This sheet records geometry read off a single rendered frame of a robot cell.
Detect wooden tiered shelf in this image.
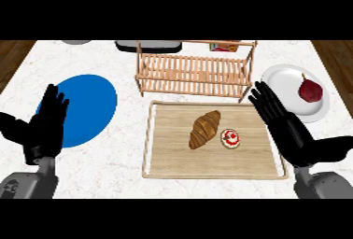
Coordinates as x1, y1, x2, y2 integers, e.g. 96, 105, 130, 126
134, 40, 260, 104

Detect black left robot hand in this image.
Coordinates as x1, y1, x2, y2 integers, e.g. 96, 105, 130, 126
0, 83, 71, 166

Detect red orange box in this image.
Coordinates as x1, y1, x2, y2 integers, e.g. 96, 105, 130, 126
210, 40, 241, 53

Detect dark grey appliance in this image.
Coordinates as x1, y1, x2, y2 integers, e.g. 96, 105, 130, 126
114, 40, 183, 53

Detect white red-topped cupcake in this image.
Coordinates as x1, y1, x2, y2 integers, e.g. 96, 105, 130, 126
219, 128, 242, 149

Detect grey round object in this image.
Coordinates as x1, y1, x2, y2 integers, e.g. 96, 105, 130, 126
60, 40, 93, 46

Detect blue oval placemat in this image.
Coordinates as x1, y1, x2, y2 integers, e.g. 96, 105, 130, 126
34, 74, 118, 148

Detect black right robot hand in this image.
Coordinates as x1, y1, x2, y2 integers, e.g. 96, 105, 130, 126
247, 80, 353, 168

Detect brown croissant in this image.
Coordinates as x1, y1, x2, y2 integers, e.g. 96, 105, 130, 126
188, 109, 221, 150

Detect dark red pear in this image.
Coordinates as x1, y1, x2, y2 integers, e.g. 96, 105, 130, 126
298, 73, 323, 104

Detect white round plate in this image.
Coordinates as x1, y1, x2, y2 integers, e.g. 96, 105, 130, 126
260, 63, 331, 124

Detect pale wooden tray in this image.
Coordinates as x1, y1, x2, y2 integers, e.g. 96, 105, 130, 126
140, 100, 289, 180

